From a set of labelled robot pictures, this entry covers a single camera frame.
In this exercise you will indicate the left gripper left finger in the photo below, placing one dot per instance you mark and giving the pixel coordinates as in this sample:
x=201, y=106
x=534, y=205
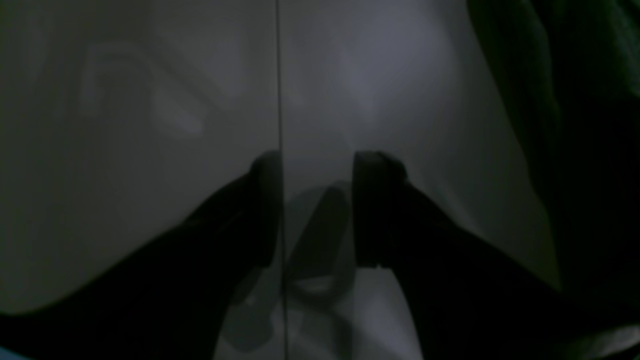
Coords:
x=168, y=299

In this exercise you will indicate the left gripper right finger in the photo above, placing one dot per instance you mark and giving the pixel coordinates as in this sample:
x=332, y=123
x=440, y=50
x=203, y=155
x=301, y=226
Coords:
x=468, y=300

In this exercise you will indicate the grey T-shirt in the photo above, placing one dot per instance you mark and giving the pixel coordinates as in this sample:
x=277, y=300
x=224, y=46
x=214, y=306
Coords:
x=568, y=74

